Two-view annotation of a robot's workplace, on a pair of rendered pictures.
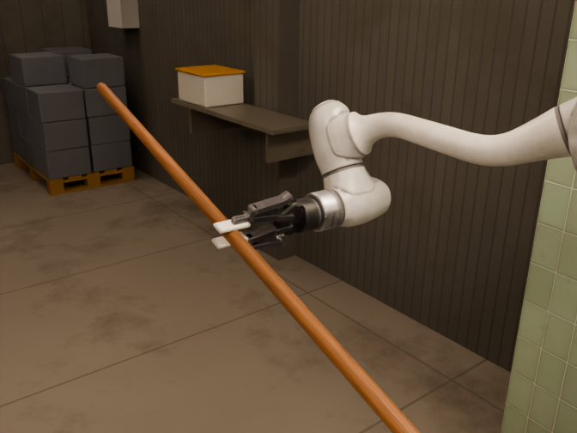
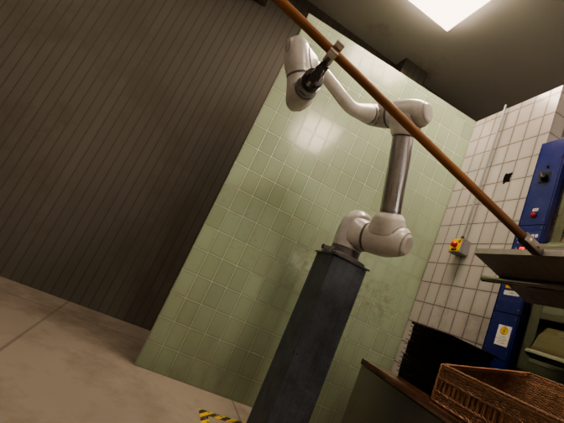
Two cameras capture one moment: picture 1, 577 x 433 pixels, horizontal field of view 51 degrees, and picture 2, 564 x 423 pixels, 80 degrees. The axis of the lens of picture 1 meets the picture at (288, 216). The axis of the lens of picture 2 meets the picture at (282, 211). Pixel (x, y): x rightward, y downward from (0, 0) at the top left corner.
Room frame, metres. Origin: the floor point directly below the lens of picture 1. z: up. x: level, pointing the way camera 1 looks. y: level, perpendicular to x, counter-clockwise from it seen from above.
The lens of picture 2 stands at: (0.72, 0.96, 0.75)
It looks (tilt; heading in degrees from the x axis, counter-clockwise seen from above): 11 degrees up; 292
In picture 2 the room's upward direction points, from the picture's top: 24 degrees clockwise
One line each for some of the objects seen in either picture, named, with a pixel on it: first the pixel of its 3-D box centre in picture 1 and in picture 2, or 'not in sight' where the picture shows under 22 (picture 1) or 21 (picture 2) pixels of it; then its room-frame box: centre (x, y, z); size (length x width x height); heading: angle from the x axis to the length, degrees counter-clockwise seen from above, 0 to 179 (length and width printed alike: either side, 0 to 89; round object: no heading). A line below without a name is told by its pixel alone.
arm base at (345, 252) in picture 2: not in sight; (340, 253); (1.03, -0.79, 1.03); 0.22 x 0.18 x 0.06; 38
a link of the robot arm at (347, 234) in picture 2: not in sight; (354, 231); (1.01, -0.80, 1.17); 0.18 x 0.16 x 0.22; 154
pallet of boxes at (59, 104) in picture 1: (65, 115); not in sight; (6.28, 2.36, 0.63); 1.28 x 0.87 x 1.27; 38
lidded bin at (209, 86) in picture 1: (209, 85); not in sight; (4.46, 0.59, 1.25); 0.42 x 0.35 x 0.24; 38
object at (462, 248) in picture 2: not in sight; (459, 247); (0.44, -1.48, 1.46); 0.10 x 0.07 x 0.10; 124
